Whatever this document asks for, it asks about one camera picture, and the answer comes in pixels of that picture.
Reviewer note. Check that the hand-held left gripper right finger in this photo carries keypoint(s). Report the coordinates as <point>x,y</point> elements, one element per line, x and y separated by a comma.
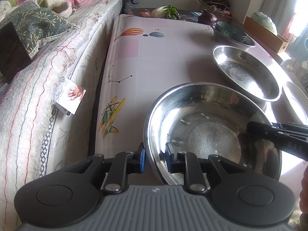
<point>169,159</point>

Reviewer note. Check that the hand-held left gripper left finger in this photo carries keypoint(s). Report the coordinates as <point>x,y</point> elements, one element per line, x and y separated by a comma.
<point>142,159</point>

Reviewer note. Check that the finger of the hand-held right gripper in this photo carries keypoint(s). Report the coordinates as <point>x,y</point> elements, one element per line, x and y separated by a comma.
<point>269,131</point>

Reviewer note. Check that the stainless steel plate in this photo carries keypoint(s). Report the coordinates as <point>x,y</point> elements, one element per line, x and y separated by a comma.
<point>204,115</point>
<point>247,72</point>

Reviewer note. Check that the stainless steel bowl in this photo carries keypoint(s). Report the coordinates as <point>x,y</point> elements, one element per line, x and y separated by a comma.
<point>247,44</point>

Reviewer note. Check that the teal ceramic bowl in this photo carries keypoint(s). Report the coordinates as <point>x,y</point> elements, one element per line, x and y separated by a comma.
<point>231,31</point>

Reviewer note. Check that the blue cloth with circles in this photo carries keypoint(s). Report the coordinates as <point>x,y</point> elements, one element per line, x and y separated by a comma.
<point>300,43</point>

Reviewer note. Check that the white paper tag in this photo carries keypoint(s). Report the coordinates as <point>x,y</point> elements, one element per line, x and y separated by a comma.
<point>69,98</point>

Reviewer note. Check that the pink printed tablecloth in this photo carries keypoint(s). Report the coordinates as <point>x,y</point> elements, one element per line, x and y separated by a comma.
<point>156,65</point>

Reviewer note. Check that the open cardboard box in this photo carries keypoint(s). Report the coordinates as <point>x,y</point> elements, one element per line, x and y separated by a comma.
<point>264,35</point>

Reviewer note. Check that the white quilted mattress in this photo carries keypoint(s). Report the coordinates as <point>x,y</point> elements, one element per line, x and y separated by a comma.
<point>48,125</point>

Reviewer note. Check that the pale green cabbage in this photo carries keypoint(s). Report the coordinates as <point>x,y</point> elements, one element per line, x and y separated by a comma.
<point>264,20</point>

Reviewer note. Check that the napa cabbage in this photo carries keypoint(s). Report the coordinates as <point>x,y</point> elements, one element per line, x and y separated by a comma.
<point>167,11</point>

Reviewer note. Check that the black tablet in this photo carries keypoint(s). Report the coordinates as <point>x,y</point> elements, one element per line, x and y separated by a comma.
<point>14,53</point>

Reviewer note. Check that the leaf patterned pillow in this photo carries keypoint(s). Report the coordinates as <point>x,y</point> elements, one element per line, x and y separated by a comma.
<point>36,21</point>

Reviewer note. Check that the white fluffy cloth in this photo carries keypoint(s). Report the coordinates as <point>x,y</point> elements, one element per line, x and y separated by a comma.
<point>57,6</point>

